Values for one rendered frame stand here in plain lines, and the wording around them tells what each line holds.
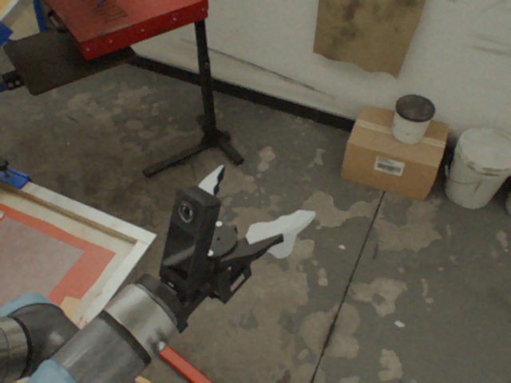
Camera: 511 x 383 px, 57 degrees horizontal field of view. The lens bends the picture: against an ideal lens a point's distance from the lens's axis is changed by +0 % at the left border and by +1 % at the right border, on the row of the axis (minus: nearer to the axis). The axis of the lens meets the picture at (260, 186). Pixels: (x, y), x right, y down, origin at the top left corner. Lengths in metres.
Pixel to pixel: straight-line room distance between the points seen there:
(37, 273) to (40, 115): 2.16
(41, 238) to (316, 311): 1.35
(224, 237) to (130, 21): 1.61
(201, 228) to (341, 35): 2.27
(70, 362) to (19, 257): 1.06
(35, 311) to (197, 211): 0.27
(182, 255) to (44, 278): 0.99
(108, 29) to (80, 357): 1.66
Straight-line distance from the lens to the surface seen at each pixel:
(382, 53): 2.68
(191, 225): 0.49
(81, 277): 1.44
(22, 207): 1.66
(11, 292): 1.49
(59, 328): 0.64
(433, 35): 2.64
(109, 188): 2.90
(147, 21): 2.07
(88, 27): 2.08
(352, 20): 2.64
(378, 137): 2.71
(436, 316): 2.49
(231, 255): 0.53
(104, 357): 0.50
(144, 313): 0.50
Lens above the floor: 2.14
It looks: 50 degrees down
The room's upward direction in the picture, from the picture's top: straight up
